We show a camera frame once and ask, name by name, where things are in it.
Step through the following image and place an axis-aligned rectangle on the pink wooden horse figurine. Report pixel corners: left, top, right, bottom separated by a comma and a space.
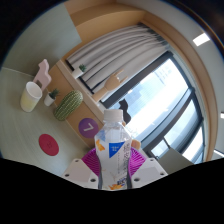
32, 58, 53, 93

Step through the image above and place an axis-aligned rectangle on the white paper cup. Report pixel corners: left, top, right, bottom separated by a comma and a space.
19, 81, 44, 113

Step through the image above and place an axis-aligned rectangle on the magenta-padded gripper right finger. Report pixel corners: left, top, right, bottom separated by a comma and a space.
126, 146, 168, 190

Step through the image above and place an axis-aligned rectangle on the dark-framed window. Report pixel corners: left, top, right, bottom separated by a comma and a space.
99, 49, 209, 164

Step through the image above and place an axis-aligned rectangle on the grey-green desk partition panel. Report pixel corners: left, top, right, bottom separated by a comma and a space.
159, 147, 195, 175
1, 1, 83, 76

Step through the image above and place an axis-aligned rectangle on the tall green cactus ornament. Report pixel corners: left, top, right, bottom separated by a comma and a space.
53, 90, 84, 122

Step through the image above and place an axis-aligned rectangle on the black wooden horse figurine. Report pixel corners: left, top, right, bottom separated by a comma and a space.
118, 98, 133, 125

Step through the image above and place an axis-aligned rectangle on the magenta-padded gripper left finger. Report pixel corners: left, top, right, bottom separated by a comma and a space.
61, 148, 101, 190

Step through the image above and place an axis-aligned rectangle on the clear plastic water bottle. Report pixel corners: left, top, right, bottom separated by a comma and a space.
94, 108, 133, 191

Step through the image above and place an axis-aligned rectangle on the round purple number sign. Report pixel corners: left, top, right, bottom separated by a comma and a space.
78, 117, 100, 139

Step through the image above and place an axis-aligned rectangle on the flat round red coaster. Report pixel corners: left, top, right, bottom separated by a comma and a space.
38, 133, 60, 157

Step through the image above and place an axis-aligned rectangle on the white pleated curtain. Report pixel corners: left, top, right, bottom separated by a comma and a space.
65, 22, 168, 103

